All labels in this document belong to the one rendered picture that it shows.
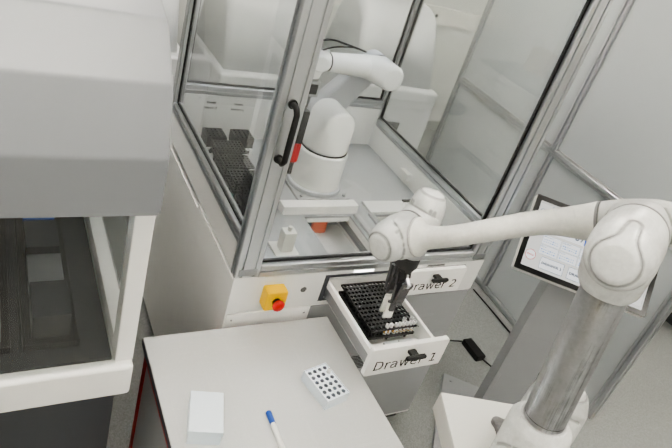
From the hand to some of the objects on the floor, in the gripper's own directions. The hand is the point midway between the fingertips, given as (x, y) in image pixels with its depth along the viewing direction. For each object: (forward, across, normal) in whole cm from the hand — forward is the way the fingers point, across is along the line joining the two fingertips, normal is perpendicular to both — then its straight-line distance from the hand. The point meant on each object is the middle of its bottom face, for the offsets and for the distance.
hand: (388, 305), depth 185 cm
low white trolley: (+99, -14, +35) cm, 106 cm away
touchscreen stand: (+100, +27, -91) cm, 138 cm away
